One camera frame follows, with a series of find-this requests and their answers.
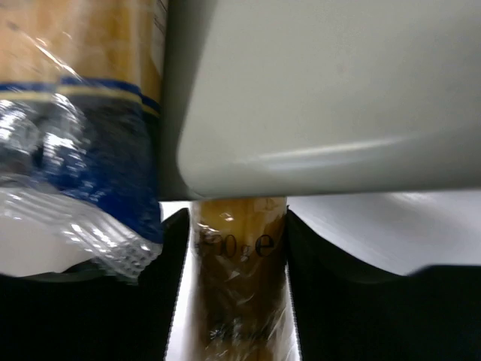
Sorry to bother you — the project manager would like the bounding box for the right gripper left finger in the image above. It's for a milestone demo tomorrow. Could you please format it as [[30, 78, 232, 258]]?
[[1, 208, 189, 360]]

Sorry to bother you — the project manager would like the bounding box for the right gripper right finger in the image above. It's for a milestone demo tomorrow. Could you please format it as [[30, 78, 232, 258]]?
[[285, 212, 480, 360]]

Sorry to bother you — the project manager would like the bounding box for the blue yellow spaghetti bag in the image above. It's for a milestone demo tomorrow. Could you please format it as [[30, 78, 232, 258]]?
[[189, 197, 292, 360]]

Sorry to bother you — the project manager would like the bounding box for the pasta bag label side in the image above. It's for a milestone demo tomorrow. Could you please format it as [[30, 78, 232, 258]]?
[[1, 1, 168, 282]]

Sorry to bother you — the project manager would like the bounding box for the grey three-tier tray shelf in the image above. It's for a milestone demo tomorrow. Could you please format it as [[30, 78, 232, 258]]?
[[159, 1, 480, 200]]

